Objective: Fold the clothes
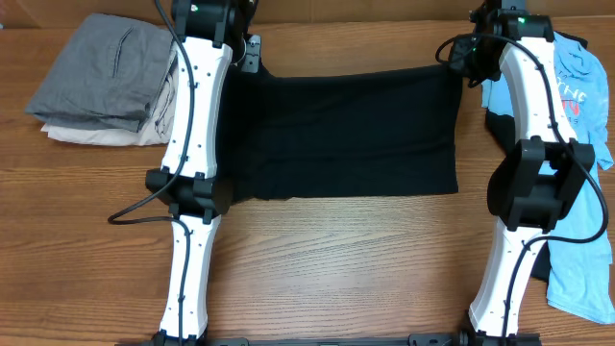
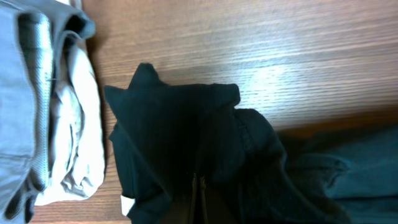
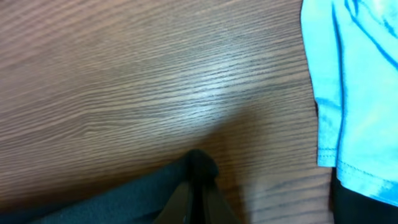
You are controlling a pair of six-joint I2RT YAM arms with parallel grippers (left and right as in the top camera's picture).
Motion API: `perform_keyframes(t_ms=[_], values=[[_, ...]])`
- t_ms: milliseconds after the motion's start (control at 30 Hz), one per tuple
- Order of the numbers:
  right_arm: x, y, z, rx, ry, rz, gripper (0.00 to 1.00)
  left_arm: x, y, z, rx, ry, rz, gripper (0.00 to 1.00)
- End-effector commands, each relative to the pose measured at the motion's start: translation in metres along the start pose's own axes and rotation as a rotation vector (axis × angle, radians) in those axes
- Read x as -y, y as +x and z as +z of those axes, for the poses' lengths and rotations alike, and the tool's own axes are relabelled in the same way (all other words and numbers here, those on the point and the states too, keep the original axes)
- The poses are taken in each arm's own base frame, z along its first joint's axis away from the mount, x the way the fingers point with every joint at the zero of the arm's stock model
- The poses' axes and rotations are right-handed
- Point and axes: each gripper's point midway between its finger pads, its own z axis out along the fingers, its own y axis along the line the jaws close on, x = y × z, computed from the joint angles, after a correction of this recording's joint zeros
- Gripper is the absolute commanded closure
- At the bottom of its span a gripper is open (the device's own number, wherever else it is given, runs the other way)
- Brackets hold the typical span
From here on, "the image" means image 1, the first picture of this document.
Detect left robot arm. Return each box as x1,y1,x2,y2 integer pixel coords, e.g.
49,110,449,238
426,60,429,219
146,1,260,345

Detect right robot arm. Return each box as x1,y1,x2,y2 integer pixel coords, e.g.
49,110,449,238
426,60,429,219
445,0,595,345

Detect folded white trousers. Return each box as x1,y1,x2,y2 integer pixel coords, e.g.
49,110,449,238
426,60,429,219
41,53,178,147

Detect black t-shirt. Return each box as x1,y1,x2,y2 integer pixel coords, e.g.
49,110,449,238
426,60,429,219
217,65,462,202

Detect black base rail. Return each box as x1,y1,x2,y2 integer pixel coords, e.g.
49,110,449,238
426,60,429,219
114,331,544,346

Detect light blue printed t-shirt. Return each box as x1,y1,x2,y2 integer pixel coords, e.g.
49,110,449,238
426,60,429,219
481,31,615,326

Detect folded grey trousers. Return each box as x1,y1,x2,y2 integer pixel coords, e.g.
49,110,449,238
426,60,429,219
25,13,172,133

